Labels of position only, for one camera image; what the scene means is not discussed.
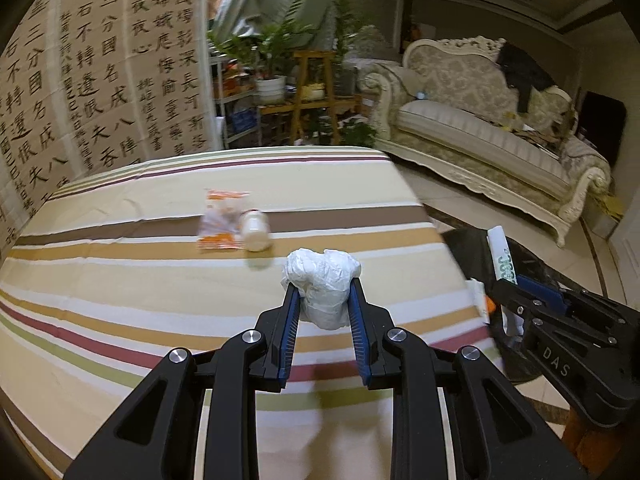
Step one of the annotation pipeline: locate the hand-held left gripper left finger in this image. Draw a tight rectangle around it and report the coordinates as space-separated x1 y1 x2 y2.
62 282 303 480

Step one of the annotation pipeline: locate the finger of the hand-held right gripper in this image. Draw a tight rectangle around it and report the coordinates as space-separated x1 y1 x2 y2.
517 275 583 311
492 280 548 333

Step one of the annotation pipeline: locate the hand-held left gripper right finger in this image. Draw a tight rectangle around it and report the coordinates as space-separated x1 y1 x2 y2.
347 277 588 480

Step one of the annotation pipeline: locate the white packet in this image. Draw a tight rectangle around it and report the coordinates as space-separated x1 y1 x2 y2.
465 280 490 325

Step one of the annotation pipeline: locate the white green-print toothpaste tube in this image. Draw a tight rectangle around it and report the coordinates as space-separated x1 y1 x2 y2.
487 226 525 286

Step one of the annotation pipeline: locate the black bag trash bin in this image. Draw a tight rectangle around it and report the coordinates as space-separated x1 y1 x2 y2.
440 229 626 386

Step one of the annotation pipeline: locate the white plastic bag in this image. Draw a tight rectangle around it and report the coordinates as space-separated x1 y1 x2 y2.
281 248 362 331

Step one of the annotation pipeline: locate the small white bottle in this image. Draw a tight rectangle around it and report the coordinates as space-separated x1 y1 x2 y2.
241 208 273 252

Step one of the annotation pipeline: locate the orange white wrapper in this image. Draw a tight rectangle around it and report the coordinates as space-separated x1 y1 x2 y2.
197 189 251 251

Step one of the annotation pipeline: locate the papers clutter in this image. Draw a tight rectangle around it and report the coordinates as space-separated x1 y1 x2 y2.
500 115 581 148

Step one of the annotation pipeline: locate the striped tablecloth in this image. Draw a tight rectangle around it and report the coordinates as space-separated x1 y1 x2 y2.
0 146 501 480

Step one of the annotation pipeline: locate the cream ornate sofa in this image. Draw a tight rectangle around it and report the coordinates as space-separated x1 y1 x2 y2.
361 35 613 248

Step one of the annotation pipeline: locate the dark rectangular panel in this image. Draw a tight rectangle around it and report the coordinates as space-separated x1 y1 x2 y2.
580 91 627 161

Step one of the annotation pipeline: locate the low green plant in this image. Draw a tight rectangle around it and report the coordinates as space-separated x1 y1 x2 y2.
320 117 378 148

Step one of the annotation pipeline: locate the black clothing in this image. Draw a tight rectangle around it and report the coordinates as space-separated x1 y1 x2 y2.
497 42 553 113

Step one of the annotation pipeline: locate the blue crate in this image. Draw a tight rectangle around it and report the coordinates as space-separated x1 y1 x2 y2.
227 110 258 133

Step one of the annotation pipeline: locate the wooden plant stand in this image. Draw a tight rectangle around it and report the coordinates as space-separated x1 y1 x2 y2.
257 97 381 147

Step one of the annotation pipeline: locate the white metal rack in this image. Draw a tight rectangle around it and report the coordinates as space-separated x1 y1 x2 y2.
210 52 261 150

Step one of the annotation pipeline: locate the potted plant white pot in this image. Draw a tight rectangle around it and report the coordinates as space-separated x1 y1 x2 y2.
207 0 311 106

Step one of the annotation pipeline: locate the wooden stool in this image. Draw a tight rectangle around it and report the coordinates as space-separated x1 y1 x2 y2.
290 50 346 146

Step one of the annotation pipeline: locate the calligraphy folding screen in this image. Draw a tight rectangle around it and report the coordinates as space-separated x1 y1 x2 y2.
0 0 223 261

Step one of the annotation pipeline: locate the grey curtain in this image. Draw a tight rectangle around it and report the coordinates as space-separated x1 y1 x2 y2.
210 0 401 61

